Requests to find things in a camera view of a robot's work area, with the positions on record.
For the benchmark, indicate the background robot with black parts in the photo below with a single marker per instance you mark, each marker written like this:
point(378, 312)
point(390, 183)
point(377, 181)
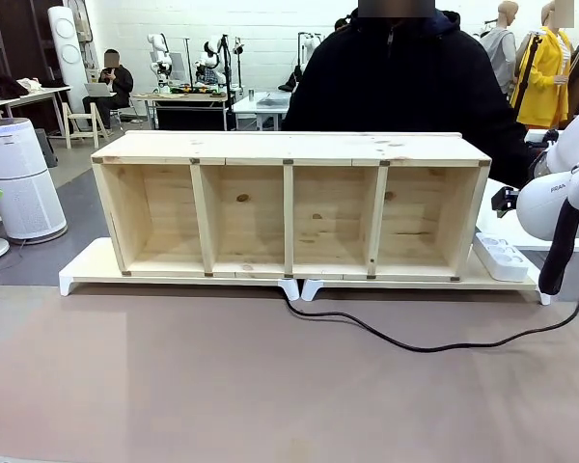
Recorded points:
point(211, 62)

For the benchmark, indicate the white tower air conditioner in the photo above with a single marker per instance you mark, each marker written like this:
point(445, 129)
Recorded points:
point(67, 48)

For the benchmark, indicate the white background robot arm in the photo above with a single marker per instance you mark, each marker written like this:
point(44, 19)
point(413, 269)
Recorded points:
point(159, 58)

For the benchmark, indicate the wooden background table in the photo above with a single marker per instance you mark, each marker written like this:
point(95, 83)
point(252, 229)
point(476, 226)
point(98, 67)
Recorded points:
point(188, 96)

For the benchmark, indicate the dark clothes pile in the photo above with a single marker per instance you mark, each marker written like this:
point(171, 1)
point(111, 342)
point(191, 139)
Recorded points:
point(7, 86)

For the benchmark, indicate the person in black hoodie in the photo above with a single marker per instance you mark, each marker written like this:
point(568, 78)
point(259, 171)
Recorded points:
point(391, 87)

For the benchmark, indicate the seated person in black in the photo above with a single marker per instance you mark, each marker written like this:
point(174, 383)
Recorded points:
point(118, 82)

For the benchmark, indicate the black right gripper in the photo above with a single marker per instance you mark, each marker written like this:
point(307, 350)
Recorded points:
point(507, 197)

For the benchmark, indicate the white power strip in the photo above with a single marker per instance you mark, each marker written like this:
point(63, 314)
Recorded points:
point(504, 263)

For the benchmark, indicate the four-compartment pine wood shelf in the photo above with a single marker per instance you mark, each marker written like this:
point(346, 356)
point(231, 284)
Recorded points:
point(289, 144)

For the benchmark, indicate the mannequin in grey hoodie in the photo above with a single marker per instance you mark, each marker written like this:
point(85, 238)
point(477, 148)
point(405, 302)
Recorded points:
point(502, 53)

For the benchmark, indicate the silver laptop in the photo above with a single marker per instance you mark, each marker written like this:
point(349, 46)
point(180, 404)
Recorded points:
point(94, 89)

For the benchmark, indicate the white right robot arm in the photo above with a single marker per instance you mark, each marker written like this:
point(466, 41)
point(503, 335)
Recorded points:
point(540, 207)

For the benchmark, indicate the person left hand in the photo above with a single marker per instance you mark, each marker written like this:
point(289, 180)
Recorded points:
point(539, 164)

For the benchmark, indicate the black tripod stand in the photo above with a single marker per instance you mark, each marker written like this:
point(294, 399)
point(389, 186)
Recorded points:
point(229, 72)

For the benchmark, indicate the white cylindrical air purifier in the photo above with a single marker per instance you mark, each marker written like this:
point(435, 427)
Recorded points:
point(19, 193)

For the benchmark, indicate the white-legged wooden monitor riser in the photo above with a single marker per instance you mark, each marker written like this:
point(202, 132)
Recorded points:
point(470, 277)
point(91, 265)

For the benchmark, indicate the white background work table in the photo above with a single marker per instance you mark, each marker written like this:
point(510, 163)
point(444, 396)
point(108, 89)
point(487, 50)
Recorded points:
point(38, 91)

